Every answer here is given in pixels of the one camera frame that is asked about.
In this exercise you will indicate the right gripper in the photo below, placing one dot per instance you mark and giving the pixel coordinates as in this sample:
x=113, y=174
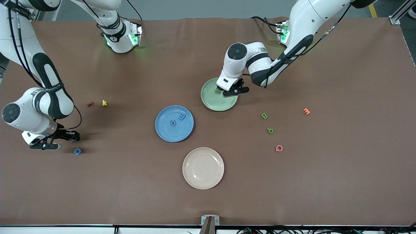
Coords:
x=62, y=133

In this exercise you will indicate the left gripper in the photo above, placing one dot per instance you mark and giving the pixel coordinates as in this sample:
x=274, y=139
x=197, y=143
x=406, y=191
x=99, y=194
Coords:
x=219, y=88

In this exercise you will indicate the green foam letter N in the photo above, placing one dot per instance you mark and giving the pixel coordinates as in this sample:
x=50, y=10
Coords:
x=217, y=91

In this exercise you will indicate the blue foam letter G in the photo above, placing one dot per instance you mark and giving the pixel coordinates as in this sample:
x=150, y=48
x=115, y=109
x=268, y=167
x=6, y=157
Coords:
x=75, y=151

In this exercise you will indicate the green foam letter B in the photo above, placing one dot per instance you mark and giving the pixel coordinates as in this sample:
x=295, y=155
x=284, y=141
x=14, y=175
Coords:
x=264, y=116

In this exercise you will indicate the blue foam letter m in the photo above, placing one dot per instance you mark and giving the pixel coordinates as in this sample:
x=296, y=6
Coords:
x=182, y=116

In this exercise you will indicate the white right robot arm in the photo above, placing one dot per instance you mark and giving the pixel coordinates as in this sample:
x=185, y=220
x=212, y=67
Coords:
x=29, y=110

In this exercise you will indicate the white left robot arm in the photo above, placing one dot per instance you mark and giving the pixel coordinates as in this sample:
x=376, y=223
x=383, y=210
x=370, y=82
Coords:
x=308, y=16

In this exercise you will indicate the green plate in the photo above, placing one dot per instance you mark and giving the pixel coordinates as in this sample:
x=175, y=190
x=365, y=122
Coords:
x=214, y=104

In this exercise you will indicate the red foam letter r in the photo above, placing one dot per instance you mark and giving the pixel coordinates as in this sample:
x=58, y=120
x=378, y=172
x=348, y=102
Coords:
x=90, y=104

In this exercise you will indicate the blue plate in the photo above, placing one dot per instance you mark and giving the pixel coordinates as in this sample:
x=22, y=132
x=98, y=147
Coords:
x=169, y=133

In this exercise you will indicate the pink foam letter Q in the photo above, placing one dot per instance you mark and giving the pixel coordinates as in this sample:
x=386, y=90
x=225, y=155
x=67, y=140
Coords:
x=276, y=148

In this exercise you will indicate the orange foam letter E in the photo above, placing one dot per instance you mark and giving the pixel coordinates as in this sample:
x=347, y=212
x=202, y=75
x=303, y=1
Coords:
x=306, y=111

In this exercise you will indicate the brown table cover mat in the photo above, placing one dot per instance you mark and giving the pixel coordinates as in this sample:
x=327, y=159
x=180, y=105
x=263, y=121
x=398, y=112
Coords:
x=130, y=195

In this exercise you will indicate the beige plate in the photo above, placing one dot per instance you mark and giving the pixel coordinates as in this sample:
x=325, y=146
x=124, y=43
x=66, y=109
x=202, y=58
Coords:
x=203, y=168

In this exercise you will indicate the black shoe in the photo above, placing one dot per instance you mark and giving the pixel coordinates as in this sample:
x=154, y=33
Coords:
x=412, y=13

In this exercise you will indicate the aluminium frame profile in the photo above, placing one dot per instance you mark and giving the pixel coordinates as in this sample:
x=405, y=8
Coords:
x=395, y=19

